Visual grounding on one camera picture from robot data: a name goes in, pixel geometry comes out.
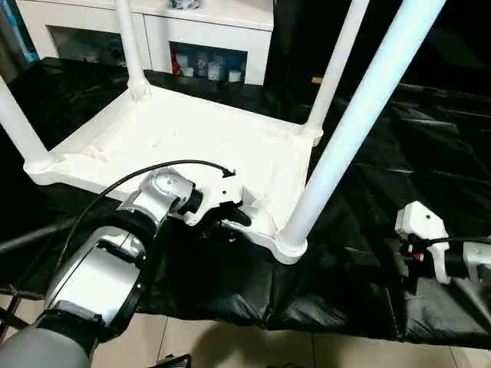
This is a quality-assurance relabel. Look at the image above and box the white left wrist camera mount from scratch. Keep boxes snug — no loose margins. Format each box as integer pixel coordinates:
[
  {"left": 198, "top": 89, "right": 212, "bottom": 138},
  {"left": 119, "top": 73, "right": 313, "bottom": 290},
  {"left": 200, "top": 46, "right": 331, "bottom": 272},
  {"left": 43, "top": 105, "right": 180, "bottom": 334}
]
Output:
[{"left": 183, "top": 171, "right": 246, "bottom": 228}]

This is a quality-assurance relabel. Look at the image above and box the black work mat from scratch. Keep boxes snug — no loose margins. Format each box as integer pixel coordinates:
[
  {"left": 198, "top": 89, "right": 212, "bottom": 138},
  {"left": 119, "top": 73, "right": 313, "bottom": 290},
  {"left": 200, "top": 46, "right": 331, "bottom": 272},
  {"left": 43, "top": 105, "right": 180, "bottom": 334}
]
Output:
[{"left": 0, "top": 56, "right": 491, "bottom": 343}]

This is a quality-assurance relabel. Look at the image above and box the white glass-door cabinet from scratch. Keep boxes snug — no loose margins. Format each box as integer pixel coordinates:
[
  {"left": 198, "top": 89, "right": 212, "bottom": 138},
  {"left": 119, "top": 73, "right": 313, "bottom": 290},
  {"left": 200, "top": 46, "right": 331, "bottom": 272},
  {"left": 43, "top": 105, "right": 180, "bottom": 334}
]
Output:
[{"left": 14, "top": 0, "right": 275, "bottom": 87}]

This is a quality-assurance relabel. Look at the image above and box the white plastic table top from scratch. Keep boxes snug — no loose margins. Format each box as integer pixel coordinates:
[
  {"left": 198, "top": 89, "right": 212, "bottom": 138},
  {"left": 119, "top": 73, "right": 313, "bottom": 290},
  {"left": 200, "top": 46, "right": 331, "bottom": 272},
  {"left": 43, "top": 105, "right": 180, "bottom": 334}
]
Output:
[{"left": 21, "top": 81, "right": 326, "bottom": 266}]

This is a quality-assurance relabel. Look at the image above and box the grey curtain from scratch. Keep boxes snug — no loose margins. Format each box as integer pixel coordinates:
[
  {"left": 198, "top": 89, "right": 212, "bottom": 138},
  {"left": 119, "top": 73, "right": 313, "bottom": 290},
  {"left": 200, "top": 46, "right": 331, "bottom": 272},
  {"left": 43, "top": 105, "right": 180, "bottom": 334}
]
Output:
[{"left": 0, "top": 6, "right": 42, "bottom": 71}]

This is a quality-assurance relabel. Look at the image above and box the dark metal stand frame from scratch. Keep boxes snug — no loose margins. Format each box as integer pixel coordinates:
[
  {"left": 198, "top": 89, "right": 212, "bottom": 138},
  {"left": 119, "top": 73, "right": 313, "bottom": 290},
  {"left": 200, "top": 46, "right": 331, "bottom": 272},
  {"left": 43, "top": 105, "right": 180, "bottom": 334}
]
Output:
[{"left": 0, "top": 282, "right": 44, "bottom": 339}]

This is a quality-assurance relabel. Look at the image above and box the small brown rounded object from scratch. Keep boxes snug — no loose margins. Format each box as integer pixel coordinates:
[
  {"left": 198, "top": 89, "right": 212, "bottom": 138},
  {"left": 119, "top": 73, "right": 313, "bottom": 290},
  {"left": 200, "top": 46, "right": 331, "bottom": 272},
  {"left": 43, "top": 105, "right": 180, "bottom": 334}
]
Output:
[{"left": 160, "top": 353, "right": 193, "bottom": 368}]

